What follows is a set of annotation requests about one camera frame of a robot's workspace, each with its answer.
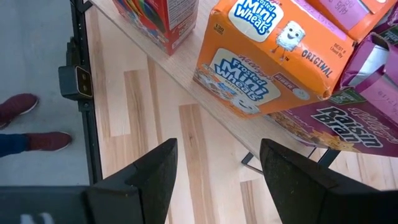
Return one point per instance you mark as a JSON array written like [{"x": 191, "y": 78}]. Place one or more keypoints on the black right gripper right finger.
[{"x": 304, "y": 196}]

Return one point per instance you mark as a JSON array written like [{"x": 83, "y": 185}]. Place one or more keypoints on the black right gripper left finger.
[{"x": 140, "y": 196}]

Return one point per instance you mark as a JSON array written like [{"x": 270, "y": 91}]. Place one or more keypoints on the red Froot Loops cereal box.
[{"x": 155, "y": 21}]

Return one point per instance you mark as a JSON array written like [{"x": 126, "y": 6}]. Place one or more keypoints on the person's right leg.
[{"x": 12, "y": 145}]

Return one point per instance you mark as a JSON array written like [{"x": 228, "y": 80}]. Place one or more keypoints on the person's left foot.
[{"x": 18, "y": 107}]

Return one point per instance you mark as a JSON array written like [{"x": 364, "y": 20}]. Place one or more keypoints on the black aluminium table frame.
[{"x": 91, "y": 149}]

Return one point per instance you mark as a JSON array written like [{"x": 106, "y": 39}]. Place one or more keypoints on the black table-level camera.
[{"x": 74, "y": 84}]

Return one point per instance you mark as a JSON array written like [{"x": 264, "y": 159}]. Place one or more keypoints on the wooden shelf with black frame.
[{"x": 183, "y": 62}]

